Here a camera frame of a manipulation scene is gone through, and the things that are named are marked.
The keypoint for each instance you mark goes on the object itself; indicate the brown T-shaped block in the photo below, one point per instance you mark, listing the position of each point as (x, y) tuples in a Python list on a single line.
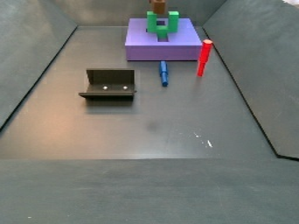
[(157, 6)]

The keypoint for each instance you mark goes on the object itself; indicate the blue cylindrical peg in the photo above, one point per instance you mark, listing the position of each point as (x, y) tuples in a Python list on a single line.
[(162, 72)]

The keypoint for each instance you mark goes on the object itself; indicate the purple square base block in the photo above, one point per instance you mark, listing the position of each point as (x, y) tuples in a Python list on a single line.
[(142, 46)]

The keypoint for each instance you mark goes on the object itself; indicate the red cylindrical peg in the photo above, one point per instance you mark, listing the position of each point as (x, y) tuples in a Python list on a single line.
[(204, 55)]

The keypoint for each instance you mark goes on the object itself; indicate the green U-shaped block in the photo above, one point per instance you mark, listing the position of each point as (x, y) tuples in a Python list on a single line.
[(161, 29)]

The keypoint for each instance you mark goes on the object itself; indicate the black angle bracket fixture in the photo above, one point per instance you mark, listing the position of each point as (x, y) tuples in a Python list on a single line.
[(109, 83)]

